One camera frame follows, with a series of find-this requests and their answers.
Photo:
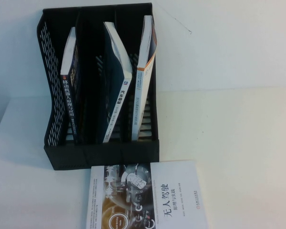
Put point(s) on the dark colourful mobile robot book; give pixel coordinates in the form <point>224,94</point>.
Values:
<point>70,95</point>

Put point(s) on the white orange-striped book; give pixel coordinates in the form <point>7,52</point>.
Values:
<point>141,95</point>

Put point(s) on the dark teal white-spine book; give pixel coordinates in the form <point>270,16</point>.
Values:
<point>114,95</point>

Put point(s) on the white autonomous driving book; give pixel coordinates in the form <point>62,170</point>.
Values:
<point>171,190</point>

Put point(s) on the black plastic book stand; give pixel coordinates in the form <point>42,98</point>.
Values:
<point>62,155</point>

